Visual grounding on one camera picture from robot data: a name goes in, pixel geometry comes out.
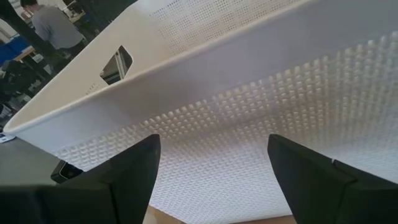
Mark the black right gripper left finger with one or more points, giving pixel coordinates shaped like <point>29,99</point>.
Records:
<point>130,186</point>

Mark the white perforated plastic basket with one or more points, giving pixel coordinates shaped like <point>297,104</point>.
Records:
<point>236,102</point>

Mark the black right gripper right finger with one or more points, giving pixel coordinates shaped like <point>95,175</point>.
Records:
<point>326,193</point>

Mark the small black device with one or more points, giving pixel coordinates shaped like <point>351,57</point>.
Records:
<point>66,171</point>

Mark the person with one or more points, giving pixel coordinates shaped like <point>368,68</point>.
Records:
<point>56,26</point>

